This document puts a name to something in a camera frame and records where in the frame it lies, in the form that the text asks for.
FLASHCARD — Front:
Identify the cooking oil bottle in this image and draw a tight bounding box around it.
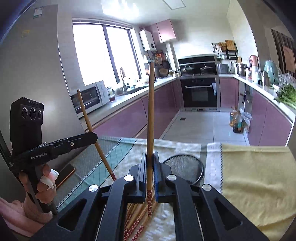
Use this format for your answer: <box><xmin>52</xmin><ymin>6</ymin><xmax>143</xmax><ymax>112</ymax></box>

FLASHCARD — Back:
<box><xmin>229</xmin><ymin>107</ymin><xmax>243</xmax><ymax>133</ymax></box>

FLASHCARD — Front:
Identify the yellow cloth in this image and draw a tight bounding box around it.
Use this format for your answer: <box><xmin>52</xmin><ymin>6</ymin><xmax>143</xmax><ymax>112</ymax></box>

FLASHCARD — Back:
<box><xmin>222</xmin><ymin>144</ymin><xmax>295</xmax><ymax>240</ymax></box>

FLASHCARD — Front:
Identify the left hand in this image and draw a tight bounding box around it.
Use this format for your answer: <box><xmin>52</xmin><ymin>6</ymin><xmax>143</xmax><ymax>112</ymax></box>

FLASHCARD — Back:
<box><xmin>18</xmin><ymin>164</ymin><xmax>56</xmax><ymax>204</ymax></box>

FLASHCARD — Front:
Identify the patterned green beige tablecloth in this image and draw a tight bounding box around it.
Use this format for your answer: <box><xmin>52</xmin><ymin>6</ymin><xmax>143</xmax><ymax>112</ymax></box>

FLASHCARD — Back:
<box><xmin>52</xmin><ymin>136</ymin><xmax>224</xmax><ymax>241</ymax></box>

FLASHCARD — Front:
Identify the black mesh utensil holder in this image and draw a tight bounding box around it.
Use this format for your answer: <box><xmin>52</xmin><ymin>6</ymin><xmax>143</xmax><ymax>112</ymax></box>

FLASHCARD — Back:
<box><xmin>164</xmin><ymin>154</ymin><xmax>205</xmax><ymax>186</ymax></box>

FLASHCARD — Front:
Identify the green vegetables bunch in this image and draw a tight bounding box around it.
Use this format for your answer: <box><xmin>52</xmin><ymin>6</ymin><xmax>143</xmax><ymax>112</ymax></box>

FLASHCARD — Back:
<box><xmin>275</xmin><ymin>84</ymin><xmax>296</xmax><ymax>109</ymax></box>

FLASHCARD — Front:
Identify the black smartphone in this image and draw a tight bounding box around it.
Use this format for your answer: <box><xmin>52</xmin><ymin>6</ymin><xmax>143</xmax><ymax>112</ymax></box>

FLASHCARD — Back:
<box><xmin>55</xmin><ymin>164</ymin><xmax>76</xmax><ymax>188</ymax></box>

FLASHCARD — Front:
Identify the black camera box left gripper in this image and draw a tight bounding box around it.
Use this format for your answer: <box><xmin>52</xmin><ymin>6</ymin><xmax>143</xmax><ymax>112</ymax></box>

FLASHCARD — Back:
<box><xmin>10</xmin><ymin>97</ymin><xmax>44</xmax><ymax>156</ymax></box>

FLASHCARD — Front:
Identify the white water heater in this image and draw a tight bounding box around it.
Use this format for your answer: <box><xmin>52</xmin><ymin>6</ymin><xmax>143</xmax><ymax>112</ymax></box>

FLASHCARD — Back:
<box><xmin>139</xmin><ymin>29</ymin><xmax>156</xmax><ymax>51</ymax></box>

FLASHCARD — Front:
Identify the black built-in oven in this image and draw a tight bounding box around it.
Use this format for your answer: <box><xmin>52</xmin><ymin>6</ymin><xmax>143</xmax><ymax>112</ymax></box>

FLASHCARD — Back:
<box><xmin>178</xmin><ymin>54</ymin><xmax>220</xmax><ymax>111</ymax></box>

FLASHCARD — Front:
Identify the teal kettle appliance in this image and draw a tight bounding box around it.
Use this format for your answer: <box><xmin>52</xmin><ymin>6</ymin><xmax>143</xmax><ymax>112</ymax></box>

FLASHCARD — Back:
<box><xmin>264</xmin><ymin>60</ymin><xmax>279</xmax><ymax>85</ymax></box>

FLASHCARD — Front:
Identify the grey refrigerator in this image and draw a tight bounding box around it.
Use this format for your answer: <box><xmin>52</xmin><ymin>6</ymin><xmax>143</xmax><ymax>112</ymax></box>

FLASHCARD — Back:
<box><xmin>1</xmin><ymin>5</ymin><xmax>84</xmax><ymax>148</ymax></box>

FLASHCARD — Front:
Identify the chrome kitchen faucet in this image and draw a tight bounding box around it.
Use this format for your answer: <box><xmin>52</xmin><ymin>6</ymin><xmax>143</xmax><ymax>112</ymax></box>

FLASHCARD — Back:
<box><xmin>120</xmin><ymin>67</ymin><xmax>127</xmax><ymax>92</ymax></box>

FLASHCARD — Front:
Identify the white microwave oven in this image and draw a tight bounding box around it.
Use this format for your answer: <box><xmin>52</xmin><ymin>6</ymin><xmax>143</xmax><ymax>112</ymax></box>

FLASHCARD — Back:
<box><xmin>70</xmin><ymin>81</ymin><xmax>109</xmax><ymax>118</ymax></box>

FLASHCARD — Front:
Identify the black wall shelf rack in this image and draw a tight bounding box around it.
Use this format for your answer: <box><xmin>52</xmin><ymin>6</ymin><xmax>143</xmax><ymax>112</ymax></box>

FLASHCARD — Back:
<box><xmin>211</xmin><ymin>40</ymin><xmax>238</xmax><ymax>60</ymax></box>

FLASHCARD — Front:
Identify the chopstick pile on table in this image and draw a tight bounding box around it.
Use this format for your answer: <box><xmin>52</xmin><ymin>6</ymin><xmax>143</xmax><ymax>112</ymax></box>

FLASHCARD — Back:
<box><xmin>123</xmin><ymin>202</ymin><xmax>150</xmax><ymax>240</ymax></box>

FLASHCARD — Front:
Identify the wooden chopstick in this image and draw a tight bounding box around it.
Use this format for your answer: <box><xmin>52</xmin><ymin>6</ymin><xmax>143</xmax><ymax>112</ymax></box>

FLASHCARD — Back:
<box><xmin>76</xmin><ymin>89</ymin><xmax>117</xmax><ymax>182</ymax></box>
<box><xmin>147</xmin><ymin>61</ymin><xmax>154</xmax><ymax>218</ymax></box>

